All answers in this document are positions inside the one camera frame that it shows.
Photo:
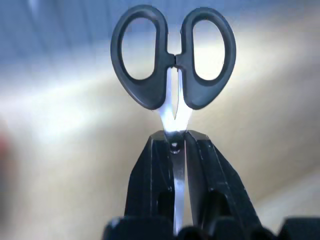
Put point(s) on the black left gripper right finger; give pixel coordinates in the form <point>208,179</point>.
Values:
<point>215,180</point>

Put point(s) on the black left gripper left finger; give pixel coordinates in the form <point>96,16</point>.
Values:
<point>147,180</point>

